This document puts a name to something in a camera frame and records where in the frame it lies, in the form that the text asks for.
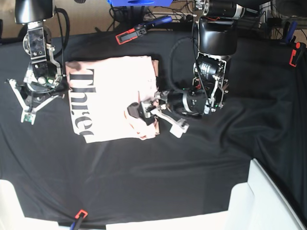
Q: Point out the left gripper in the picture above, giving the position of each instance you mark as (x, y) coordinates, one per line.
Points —
(148, 109)

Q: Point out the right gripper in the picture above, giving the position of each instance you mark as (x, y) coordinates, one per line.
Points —
(34, 98)

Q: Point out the light pink T-shirt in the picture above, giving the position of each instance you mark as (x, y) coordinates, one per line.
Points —
(101, 91)

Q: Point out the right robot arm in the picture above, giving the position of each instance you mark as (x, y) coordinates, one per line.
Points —
(45, 77)

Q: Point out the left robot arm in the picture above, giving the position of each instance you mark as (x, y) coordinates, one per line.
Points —
(214, 41)

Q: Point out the blue plastic object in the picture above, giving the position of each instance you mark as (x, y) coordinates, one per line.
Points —
(121, 3)

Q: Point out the red black clamp bottom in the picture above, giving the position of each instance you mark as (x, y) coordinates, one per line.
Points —
(79, 218)

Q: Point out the black tablecloth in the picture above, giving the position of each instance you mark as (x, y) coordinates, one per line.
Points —
(55, 173)

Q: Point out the red black clamp right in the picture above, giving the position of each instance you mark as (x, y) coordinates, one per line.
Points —
(298, 48)

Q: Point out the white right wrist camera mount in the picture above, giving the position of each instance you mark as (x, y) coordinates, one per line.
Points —
(28, 112)

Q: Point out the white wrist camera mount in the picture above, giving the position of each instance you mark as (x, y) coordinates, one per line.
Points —
(28, 112)
(178, 128)

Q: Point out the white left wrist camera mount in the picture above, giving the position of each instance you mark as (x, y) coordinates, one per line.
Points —
(178, 128)

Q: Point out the blue-handled red black clamp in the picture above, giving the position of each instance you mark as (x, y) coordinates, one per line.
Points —
(141, 29)

